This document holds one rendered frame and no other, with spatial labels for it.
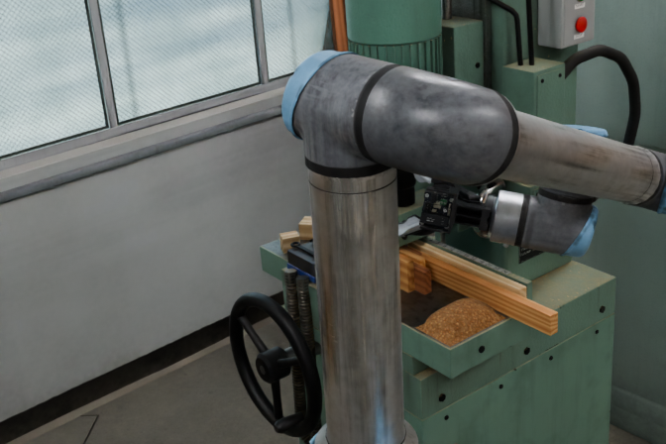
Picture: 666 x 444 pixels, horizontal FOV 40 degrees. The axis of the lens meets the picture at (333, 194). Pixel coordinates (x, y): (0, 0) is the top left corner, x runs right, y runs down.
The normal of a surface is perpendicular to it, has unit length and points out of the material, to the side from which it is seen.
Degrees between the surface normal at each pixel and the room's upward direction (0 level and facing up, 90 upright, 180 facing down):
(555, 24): 90
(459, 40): 90
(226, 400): 0
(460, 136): 82
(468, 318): 42
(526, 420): 90
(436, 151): 99
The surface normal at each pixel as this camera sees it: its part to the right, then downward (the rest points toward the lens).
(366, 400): 0.03, 0.42
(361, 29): -0.75, 0.29
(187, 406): -0.07, -0.92
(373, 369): 0.26, 0.40
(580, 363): 0.61, 0.26
